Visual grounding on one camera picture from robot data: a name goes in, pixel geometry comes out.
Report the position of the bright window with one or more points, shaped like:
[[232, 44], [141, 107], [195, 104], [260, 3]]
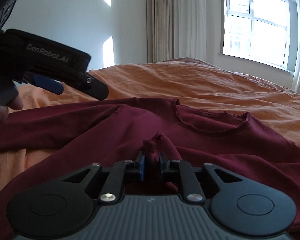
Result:
[[264, 31]]

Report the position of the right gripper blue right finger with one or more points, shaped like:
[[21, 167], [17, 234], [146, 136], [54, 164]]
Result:
[[181, 175]]

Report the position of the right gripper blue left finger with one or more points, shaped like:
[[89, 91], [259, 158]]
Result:
[[123, 178]]

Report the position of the left beige curtain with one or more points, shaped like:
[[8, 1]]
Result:
[[176, 29]]

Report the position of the person's left hand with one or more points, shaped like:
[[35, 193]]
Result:
[[15, 104]]

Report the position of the orange duvet cover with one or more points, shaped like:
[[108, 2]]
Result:
[[195, 83]]

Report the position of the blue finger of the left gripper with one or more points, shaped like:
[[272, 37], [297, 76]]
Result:
[[48, 84]]

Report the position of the maroon long-sleeve shirt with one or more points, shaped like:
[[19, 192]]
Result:
[[105, 132]]

